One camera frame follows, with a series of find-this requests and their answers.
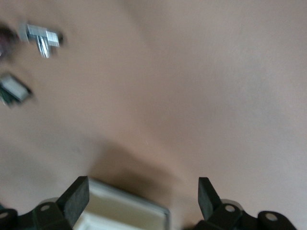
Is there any silver metal fitting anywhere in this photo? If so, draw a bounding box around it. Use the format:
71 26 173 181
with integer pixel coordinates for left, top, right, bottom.
18 23 65 59

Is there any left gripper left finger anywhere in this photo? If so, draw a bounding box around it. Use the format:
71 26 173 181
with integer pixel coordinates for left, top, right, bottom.
57 176 90 226

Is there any black switch with white face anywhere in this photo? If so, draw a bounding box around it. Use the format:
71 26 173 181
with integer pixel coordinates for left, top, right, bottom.
0 71 34 108

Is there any brown terminal block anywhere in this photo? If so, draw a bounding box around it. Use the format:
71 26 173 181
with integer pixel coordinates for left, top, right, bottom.
0 23 19 58

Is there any white curved plastic piece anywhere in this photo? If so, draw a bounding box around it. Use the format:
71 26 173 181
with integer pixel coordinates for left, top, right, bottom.
71 178 171 230

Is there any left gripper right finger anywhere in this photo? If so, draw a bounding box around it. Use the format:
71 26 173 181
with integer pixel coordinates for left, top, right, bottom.
198 176 224 221

